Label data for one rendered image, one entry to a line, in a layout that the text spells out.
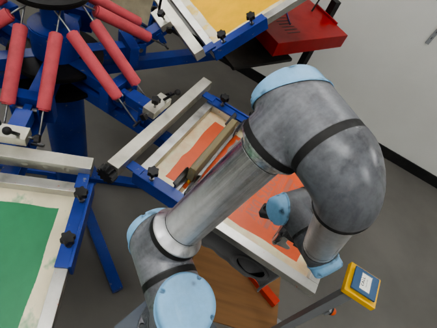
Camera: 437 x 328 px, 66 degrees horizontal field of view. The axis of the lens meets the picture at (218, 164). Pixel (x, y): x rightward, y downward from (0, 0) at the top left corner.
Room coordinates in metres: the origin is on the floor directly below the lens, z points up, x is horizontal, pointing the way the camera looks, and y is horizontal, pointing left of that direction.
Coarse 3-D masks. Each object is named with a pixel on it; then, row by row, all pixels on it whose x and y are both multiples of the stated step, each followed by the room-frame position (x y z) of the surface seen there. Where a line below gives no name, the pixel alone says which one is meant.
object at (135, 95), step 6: (132, 90) 1.04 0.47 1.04; (126, 96) 0.99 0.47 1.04; (132, 96) 1.01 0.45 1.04; (138, 96) 1.02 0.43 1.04; (144, 96) 1.04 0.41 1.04; (126, 102) 0.99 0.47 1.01; (132, 102) 0.99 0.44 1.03; (138, 102) 0.99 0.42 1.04; (144, 102) 1.00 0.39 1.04; (132, 108) 0.99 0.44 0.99; (138, 108) 0.98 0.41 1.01
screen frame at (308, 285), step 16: (208, 112) 1.19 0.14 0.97; (192, 128) 1.05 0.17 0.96; (176, 144) 0.92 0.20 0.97; (160, 160) 0.80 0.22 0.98; (224, 224) 0.65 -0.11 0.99; (240, 240) 0.61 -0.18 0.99; (256, 256) 0.58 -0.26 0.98; (272, 256) 0.60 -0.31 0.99; (288, 272) 0.57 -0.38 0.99; (304, 288) 0.55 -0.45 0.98
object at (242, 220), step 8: (192, 152) 0.93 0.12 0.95; (200, 152) 0.95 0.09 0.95; (184, 160) 0.87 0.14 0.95; (192, 160) 0.89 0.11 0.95; (176, 168) 0.82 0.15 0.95; (184, 168) 0.83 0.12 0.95; (208, 168) 0.89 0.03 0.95; (168, 176) 0.76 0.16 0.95; (176, 176) 0.78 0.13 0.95; (184, 184) 0.76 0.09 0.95; (232, 216) 0.71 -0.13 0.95; (240, 216) 0.73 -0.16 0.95; (240, 224) 0.70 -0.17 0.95; (248, 224) 0.71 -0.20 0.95; (256, 224) 0.73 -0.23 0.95; (256, 232) 0.69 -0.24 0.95; (264, 232) 0.71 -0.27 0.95; (288, 240) 0.72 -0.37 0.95; (280, 248) 0.67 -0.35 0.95; (296, 248) 0.70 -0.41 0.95; (288, 256) 0.65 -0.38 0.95; (296, 256) 0.66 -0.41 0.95
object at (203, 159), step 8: (232, 120) 1.10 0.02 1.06; (224, 128) 1.04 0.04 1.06; (232, 128) 1.06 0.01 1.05; (224, 136) 1.00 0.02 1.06; (216, 144) 0.93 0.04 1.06; (208, 152) 0.87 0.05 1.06; (200, 160) 0.82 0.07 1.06; (208, 160) 0.88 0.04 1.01; (192, 168) 0.77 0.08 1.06; (200, 168) 0.81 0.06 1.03; (192, 176) 0.76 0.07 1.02
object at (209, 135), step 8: (208, 128) 1.10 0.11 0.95; (216, 128) 1.12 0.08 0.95; (200, 136) 1.04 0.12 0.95; (208, 136) 1.06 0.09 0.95; (216, 136) 1.08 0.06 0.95; (200, 144) 0.99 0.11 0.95; (208, 144) 1.01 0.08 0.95; (232, 144) 1.07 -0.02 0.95; (224, 152) 1.00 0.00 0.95; (216, 160) 0.94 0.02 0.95; (288, 176) 1.03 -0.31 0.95; (296, 176) 1.05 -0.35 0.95
